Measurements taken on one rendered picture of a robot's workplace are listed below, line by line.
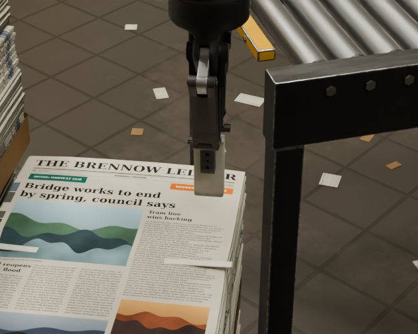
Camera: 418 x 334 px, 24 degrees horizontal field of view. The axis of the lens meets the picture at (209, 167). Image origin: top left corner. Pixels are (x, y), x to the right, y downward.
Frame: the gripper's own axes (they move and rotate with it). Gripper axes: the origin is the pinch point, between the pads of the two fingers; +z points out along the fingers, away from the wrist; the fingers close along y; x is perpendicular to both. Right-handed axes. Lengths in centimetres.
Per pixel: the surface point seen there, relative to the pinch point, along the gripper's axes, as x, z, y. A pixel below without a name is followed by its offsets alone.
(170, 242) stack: -4.8, 13.3, -3.2
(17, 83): -25.6, 2.5, -18.3
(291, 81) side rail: 6.9, 16.1, -46.7
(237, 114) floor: -11, 96, -167
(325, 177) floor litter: 16, 96, -136
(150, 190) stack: -8.7, 13.2, -12.8
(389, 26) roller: 22, 18, -71
